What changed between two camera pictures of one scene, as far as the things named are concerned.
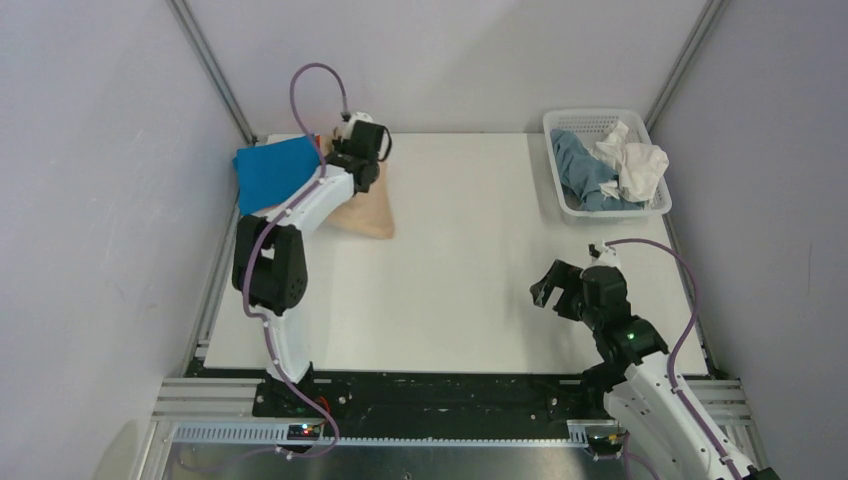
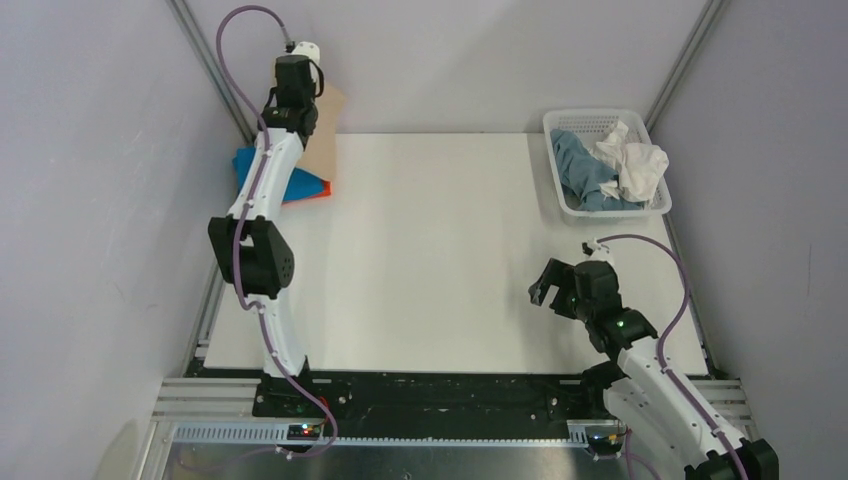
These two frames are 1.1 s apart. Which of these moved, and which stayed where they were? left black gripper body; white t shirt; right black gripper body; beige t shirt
Moved: beige t shirt; left black gripper body
Stayed: right black gripper body; white t shirt
